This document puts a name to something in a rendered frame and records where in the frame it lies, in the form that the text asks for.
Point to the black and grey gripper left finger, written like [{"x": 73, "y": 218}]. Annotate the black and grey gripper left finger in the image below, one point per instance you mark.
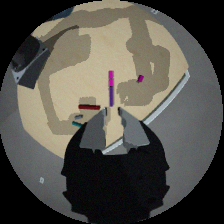
[{"x": 86, "y": 140}]

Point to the red rod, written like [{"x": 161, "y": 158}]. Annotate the red rod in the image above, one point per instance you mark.
[{"x": 93, "y": 107}]

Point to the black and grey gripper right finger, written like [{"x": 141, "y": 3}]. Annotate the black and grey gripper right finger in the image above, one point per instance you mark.
[{"x": 138, "y": 135}]

